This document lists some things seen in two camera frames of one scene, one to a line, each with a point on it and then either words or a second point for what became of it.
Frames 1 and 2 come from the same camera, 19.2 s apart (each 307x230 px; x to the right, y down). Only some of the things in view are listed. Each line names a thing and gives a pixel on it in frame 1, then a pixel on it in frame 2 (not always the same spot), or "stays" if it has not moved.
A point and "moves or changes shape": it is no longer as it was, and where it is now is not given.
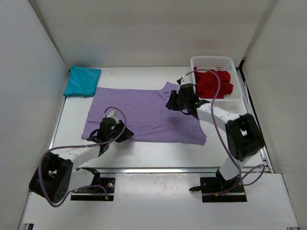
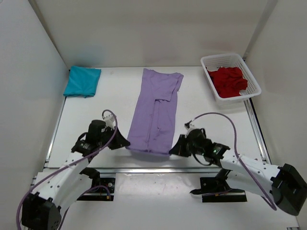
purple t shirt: [144, 113] moves or changes shape
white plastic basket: [217, 82] moves or changes shape
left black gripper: [126, 134] -> [120, 141]
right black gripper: [172, 105] -> [179, 149]
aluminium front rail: [166, 170] stays
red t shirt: [212, 84] -> [228, 82]
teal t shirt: [82, 82] stays
